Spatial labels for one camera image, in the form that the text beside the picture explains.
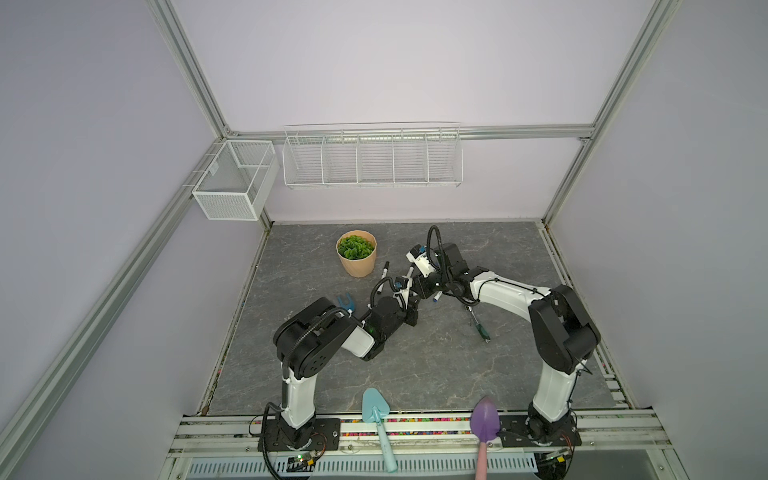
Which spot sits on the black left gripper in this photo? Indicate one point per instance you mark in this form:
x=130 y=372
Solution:
x=411 y=314

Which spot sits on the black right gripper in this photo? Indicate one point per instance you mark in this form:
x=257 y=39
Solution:
x=420 y=285

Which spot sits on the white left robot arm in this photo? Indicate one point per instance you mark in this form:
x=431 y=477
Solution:
x=309 y=340

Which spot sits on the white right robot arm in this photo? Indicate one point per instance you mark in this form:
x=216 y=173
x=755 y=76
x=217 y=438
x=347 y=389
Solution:
x=564 y=334

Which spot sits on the beige faceted plant pot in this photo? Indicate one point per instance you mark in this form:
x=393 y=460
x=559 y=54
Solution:
x=359 y=268

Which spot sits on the green artificial plant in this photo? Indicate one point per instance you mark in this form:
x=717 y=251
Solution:
x=355 y=247

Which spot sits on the teal garden trowel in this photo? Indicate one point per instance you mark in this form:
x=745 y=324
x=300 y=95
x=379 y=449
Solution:
x=374 y=410

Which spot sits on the purple garden trowel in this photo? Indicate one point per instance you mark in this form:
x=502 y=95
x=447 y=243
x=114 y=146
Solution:
x=485 y=425

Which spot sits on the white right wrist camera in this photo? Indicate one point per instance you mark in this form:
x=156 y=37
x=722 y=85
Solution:
x=419 y=257

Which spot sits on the teal fork yellow handle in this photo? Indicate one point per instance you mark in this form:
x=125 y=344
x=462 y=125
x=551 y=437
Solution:
x=346 y=302

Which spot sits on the white wire wall shelf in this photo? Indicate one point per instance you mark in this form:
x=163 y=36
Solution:
x=390 y=154

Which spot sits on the white mesh wall basket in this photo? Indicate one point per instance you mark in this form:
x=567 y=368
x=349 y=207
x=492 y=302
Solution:
x=238 y=180

